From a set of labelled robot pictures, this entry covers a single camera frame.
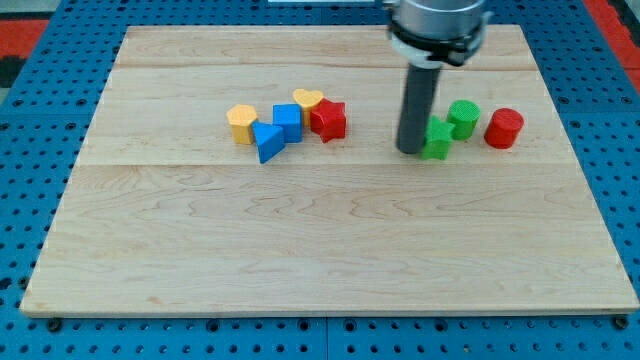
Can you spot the yellow hexagon block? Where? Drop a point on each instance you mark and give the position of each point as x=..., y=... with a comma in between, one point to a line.
x=241, y=118

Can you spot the yellow heart block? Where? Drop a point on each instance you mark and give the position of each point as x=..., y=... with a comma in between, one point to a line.
x=307, y=100

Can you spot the red cylinder block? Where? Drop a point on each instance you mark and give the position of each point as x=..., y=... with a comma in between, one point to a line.
x=504, y=127

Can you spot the blue cube block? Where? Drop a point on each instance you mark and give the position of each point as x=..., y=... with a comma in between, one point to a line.
x=289, y=118

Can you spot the green star block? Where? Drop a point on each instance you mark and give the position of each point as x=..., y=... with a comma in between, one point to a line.
x=438, y=139

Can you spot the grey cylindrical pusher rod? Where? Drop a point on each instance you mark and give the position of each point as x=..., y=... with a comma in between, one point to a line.
x=419, y=93

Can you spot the red star block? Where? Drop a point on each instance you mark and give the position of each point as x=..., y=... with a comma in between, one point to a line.
x=328, y=120

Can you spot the light wooden board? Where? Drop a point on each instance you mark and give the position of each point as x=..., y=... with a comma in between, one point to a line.
x=164, y=215

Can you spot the blue triangle block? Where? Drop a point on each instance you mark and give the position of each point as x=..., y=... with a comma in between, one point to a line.
x=269, y=140

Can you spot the green cylinder block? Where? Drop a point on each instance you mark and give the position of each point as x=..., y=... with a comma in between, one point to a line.
x=463, y=114

